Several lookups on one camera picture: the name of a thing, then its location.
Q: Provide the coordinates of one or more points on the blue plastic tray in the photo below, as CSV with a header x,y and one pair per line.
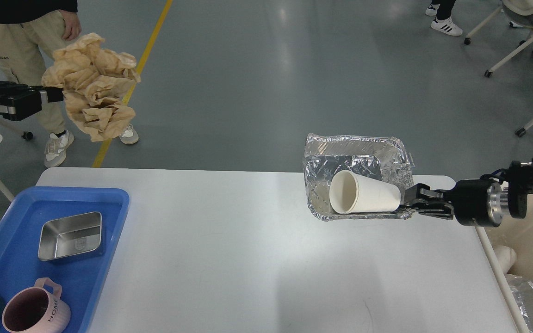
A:
x,y
81,278

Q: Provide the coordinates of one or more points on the pink mug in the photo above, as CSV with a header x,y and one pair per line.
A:
x,y
38,309

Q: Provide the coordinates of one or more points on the metal rectangular tin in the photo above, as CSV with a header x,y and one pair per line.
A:
x,y
72,238

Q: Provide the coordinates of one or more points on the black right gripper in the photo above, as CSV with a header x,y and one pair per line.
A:
x,y
474,202

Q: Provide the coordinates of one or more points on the foil tray inside bin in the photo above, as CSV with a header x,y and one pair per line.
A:
x,y
522,290

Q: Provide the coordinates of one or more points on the cream paper cup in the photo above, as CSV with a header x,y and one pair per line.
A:
x,y
350,193

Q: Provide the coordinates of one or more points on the brown paper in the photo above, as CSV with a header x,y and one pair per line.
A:
x,y
94,82

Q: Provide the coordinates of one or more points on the person in beige trousers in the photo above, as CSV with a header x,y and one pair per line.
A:
x,y
30,31

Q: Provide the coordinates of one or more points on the person in black trousers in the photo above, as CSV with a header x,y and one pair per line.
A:
x,y
441,11

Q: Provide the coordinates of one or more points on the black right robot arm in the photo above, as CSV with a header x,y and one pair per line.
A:
x,y
517,183

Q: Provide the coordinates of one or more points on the cream plastic bin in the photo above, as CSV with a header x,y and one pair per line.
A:
x,y
525,273

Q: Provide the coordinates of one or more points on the aluminium foil tray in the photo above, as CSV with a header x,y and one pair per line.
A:
x,y
382,158

